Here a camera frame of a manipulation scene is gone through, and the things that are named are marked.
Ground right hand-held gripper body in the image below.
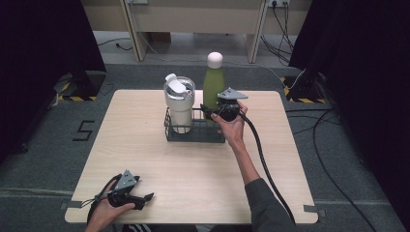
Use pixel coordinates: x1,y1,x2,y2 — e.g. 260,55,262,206
217,86,249,123

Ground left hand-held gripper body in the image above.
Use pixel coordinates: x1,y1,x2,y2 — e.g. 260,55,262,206
106,169,147,211

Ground dark wire basket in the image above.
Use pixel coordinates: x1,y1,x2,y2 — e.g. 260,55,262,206
162,106,227,144

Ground green bottle with white cap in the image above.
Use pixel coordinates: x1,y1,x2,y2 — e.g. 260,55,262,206
201,51,227,123

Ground white tumbler with lid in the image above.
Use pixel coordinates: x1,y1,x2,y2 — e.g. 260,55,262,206
162,72,197,135

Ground person's right hand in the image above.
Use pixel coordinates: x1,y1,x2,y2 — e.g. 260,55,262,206
210,100,249,149

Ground person's left hand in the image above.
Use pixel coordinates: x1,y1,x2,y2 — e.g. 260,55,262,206
85,180,136,232

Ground person's striped black trousers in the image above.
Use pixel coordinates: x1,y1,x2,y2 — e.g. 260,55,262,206
121,223,199,232

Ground grey tape strip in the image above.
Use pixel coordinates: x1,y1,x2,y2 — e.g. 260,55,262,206
59,199,83,211
303,204,327,218

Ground black stand base hazard tape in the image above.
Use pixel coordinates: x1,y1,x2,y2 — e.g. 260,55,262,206
279,71,329,105
52,69,108,102

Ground beige desk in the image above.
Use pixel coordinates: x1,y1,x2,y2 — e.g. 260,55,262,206
80,0,313,65

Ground black curtain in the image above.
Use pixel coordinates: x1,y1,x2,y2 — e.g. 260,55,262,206
0,0,108,166
288,0,410,232

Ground left hand-held gripper black cable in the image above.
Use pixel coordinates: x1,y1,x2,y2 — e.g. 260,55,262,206
79,173,124,225

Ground hand-held gripper black cable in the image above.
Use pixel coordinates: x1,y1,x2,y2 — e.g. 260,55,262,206
237,111,297,225
79,173,124,225

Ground right hand-held gripper black cable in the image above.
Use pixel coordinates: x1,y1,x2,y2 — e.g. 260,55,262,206
237,111,297,225

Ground bundle of black hanging cables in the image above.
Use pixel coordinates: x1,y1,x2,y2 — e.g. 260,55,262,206
258,2,296,68

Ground thin black floor cable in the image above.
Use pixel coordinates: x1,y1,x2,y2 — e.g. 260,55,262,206
284,107,343,135

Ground long black floor cable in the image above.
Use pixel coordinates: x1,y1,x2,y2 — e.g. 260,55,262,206
311,107,379,232

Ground black cable with plug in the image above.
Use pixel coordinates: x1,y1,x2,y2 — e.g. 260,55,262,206
98,37,134,52

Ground white wall socket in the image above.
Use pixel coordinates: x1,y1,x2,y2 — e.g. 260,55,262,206
268,0,291,9

